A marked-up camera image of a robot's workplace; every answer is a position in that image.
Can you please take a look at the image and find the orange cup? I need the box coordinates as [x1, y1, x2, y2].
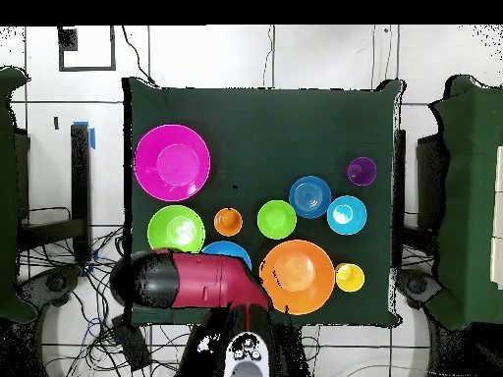
[213, 207, 244, 238]

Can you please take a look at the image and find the large green bowl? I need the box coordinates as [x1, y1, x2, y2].
[146, 204, 206, 254]

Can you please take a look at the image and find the large pink bowl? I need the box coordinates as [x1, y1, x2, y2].
[133, 124, 212, 202]

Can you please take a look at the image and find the small green bowl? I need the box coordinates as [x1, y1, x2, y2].
[256, 199, 298, 241]

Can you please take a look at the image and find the medium blue bowl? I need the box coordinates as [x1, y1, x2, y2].
[200, 240, 253, 272]

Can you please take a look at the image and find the dark blue bowl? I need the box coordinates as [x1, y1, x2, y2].
[288, 175, 332, 220]

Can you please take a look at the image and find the dark green tablecloth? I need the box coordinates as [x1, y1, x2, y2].
[122, 76, 406, 329]

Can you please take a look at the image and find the large orange bowl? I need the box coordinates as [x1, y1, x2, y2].
[258, 239, 336, 316]

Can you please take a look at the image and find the small light blue bowl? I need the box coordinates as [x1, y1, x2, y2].
[326, 194, 368, 237]

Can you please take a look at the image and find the purple cup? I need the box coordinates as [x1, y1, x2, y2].
[346, 156, 378, 188]

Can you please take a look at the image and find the yellow cup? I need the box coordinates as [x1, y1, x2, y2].
[334, 262, 365, 294]

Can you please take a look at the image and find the blue tape strip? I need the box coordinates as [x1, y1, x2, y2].
[73, 120, 96, 150]

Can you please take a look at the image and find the black power box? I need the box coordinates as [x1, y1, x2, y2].
[110, 313, 153, 372]

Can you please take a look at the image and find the dark grey chair base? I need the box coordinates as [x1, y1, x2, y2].
[394, 268, 443, 311]
[17, 266, 82, 311]

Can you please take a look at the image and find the green cloth covered side table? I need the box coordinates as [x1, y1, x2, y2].
[425, 74, 503, 332]
[0, 65, 38, 324]

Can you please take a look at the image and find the tangle of floor cables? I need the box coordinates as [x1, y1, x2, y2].
[17, 205, 194, 377]

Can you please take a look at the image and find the black metal frame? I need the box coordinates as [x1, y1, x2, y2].
[15, 123, 92, 264]

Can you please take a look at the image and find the thin black cable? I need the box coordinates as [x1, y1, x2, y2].
[120, 25, 158, 86]

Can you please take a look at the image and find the black square floor frame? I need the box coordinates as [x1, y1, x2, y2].
[57, 25, 118, 73]

